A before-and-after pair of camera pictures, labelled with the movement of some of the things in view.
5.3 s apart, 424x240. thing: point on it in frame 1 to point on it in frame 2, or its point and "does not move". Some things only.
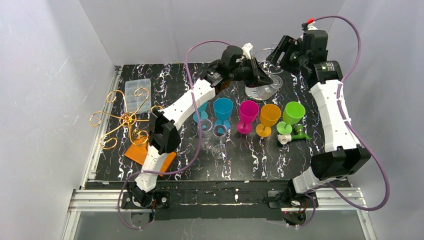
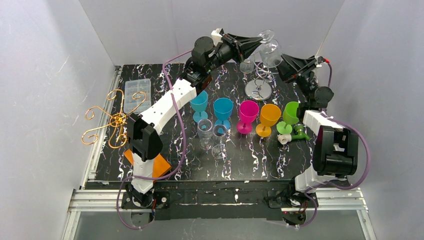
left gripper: [251, 71] to [237, 46]
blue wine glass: [223, 110] does not move
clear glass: [271, 70] to [270, 55]
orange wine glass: [269, 114] does not move
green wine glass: [293, 112] does not move
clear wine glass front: [219, 151] does not move
